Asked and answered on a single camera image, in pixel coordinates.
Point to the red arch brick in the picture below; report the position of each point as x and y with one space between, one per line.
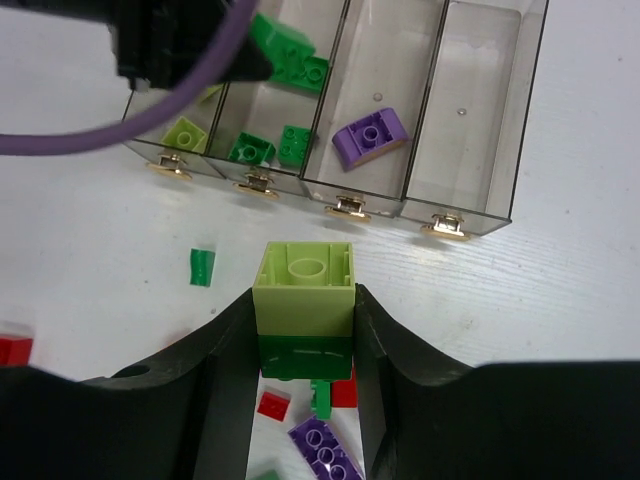
16 344

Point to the small green curved piece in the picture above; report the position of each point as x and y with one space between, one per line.
201 267

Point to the green lime tall stack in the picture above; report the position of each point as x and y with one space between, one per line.
304 300

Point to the green two-stud brick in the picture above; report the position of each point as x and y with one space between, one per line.
293 146

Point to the lime and green brick stack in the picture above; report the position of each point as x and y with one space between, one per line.
185 135

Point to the purple flat brick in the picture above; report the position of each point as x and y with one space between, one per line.
323 452

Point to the green and red brick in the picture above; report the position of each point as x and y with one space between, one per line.
329 395

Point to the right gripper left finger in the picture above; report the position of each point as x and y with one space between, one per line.
185 412

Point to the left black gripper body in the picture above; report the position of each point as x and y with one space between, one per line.
156 43

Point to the green square brick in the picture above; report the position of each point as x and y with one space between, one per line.
270 474

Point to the small red brick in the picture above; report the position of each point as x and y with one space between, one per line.
273 406

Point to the purple rounded picture brick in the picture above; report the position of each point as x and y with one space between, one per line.
369 138

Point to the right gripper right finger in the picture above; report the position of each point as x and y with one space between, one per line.
426 415

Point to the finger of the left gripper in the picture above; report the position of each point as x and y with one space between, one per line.
248 63

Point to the red rectangular brick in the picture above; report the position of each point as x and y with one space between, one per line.
291 54

